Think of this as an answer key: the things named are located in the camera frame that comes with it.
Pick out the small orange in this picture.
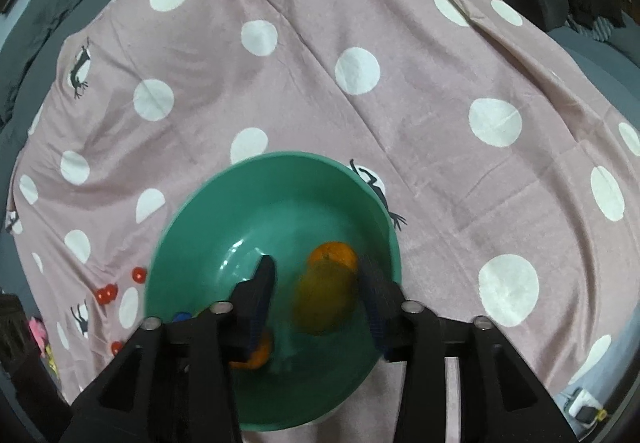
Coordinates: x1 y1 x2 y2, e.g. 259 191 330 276
306 241 360 274
229 330 274 370

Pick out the striped cloth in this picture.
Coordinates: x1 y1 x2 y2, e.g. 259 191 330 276
580 17 617 42

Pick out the large orange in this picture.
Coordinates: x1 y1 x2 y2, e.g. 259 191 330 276
293 263 359 335

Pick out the white small device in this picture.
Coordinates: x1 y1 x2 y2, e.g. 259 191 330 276
564 388 608 424

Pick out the green plastic bowl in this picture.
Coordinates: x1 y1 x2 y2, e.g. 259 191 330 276
144 151 403 433

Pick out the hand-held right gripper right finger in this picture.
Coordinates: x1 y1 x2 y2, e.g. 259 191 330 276
356 255 579 443

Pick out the dark woven basket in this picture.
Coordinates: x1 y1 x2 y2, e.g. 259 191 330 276
0 293 31 374

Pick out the pink polka dot blanket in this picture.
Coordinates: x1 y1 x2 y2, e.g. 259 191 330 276
4 0 640 443

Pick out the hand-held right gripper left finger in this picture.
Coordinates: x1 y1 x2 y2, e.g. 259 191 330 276
60 255 277 443

